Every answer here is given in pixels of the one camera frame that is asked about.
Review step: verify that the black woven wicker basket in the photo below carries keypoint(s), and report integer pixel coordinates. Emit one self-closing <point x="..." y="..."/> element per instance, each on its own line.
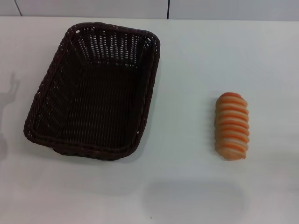
<point x="98" y="109"/>

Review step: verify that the orange striped spiral bread roll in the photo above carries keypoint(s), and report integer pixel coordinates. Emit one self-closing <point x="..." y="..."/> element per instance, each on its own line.
<point x="231" y="127"/>

